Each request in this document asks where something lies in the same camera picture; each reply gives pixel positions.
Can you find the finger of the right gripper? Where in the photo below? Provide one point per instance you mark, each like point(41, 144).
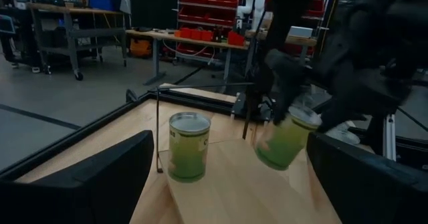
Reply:
point(287, 70)
point(341, 118)

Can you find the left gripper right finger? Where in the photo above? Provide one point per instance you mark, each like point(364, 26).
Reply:
point(368, 184)

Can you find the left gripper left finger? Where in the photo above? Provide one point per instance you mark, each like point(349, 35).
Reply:
point(83, 184)

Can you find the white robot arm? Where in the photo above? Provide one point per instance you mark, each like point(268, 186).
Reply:
point(257, 3)

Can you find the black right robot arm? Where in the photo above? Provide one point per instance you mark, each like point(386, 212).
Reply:
point(384, 16)

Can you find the light wooden shelf board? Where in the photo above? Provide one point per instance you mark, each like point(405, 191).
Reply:
point(240, 190)

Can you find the white box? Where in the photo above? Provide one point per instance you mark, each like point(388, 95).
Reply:
point(301, 31)

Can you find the small red bin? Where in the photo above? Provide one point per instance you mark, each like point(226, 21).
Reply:
point(235, 38)
point(185, 33)
point(206, 35)
point(196, 34)

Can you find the rack with red bins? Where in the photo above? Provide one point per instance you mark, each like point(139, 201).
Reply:
point(207, 3)

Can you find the wooden workbench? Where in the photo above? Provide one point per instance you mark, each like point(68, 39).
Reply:
point(187, 38)

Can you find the orange bag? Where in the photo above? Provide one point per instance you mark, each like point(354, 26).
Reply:
point(140, 47)

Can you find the grey wheeled cart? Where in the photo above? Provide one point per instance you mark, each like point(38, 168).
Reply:
point(77, 33)

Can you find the blue storage bin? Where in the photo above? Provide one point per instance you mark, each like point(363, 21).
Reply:
point(102, 2)

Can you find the silver aluminium post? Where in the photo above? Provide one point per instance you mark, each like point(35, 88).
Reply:
point(389, 137)

